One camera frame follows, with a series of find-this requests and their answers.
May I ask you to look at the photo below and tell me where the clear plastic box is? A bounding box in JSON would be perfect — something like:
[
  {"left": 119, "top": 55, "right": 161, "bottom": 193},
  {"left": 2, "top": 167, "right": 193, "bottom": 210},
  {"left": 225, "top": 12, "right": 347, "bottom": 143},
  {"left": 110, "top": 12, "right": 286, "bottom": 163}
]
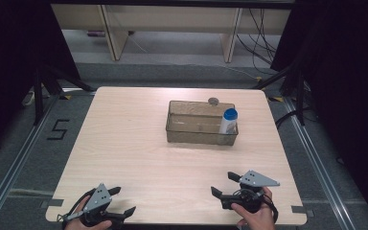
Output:
[{"left": 165, "top": 100, "right": 240, "bottom": 147}]

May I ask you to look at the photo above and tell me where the black wrist strap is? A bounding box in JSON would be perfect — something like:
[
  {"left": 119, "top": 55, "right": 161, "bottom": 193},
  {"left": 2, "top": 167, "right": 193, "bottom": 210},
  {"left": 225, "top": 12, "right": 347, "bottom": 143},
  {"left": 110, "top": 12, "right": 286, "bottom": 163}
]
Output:
[{"left": 262, "top": 193, "right": 280, "bottom": 224}]

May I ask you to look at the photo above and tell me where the grey tape strip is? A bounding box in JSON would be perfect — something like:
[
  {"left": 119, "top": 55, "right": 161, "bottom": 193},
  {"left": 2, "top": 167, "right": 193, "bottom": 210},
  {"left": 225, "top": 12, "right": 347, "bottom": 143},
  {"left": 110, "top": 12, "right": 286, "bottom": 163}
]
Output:
[
  {"left": 290, "top": 205, "right": 314, "bottom": 219},
  {"left": 39, "top": 198, "right": 65, "bottom": 209}
]

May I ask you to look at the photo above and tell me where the black curtain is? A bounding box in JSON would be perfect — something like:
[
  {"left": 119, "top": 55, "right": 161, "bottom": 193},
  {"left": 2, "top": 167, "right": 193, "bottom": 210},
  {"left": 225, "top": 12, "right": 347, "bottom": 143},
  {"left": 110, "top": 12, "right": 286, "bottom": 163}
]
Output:
[
  {"left": 269, "top": 0, "right": 368, "bottom": 230},
  {"left": 0, "top": 0, "right": 81, "bottom": 162}
]

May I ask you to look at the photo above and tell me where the metal floor rail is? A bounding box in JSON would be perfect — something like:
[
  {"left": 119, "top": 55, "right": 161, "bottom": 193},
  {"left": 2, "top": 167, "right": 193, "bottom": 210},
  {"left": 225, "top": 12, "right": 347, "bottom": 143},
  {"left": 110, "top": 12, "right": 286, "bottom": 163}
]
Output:
[
  {"left": 282, "top": 97, "right": 357, "bottom": 230},
  {"left": 0, "top": 93, "right": 61, "bottom": 230}
]

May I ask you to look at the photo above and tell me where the black metal stand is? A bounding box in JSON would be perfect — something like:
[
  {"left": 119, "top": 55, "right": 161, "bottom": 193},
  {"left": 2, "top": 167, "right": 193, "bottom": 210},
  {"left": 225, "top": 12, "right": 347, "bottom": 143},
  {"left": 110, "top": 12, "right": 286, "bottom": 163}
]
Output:
[
  {"left": 33, "top": 62, "right": 96, "bottom": 127},
  {"left": 252, "top": 62, "right": 309, "bottom": 127}
]

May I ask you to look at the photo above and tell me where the light wooden shelf unit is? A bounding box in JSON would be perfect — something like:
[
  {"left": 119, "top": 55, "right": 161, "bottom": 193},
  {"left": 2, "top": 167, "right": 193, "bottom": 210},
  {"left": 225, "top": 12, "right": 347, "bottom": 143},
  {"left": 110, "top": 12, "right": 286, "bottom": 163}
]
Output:
[{"left": 51, "top": 3, "right": 293, "bottom": 64}]

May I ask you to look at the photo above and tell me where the person's left hand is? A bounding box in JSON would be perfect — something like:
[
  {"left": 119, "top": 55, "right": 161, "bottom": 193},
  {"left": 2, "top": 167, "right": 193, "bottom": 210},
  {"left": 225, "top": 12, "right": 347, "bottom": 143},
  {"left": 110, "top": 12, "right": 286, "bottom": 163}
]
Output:
[{"left": 64, "top": 195, "right": 113, "bottom": 230}]

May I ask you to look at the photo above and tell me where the bundle of black cables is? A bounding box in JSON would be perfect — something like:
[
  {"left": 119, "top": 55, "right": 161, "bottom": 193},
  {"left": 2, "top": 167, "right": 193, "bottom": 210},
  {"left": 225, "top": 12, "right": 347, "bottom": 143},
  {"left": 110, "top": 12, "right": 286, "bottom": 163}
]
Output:
[{"left": 235, "top": 9, "right": 278, "bottom": 67}]

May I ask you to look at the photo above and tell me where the person's right hand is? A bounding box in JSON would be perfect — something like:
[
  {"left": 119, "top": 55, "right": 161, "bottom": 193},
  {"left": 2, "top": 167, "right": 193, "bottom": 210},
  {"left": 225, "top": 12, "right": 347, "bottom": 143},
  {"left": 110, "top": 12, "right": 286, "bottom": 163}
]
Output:
[{"left": 230, "top": 186, "right": 277, "bottom": 230}]

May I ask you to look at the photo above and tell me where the white bottle with blue cap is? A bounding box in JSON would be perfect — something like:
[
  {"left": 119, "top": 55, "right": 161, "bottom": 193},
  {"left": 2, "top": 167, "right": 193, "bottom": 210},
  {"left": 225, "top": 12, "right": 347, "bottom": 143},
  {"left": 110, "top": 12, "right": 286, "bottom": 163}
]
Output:
[{"left": 218, "top": 107, "right": 239, "bottom": 135}]

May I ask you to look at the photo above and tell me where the white cable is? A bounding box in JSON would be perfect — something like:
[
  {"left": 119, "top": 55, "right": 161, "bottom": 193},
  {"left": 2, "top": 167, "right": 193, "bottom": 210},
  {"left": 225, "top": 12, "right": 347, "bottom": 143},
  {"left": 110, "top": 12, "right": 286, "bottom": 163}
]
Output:
[{"left": 217, "top": 63, "right": 261, "bottom": 81}]

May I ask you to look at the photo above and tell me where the thick black cable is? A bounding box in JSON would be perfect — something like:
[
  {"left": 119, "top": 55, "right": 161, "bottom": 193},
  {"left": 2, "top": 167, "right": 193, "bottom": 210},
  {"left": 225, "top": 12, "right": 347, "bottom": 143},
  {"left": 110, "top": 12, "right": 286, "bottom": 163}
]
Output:
[{"left": 274, "top": 106, "right": 315, "bottom": 129}]

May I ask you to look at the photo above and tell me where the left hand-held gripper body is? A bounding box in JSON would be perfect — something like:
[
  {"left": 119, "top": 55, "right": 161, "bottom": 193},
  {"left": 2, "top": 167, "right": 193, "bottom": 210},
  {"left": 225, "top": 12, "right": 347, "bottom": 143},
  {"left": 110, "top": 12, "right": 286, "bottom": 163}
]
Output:
[{"left": 57, "top": 183, "right": 126, "bottom": 230}]

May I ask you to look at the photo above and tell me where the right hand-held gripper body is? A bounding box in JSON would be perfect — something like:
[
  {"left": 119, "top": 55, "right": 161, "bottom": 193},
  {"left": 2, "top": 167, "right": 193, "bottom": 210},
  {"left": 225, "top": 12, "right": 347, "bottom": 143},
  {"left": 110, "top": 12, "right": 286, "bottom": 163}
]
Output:
[{"left": 219, "top": 170, "right": 281, "bottom": 215}]

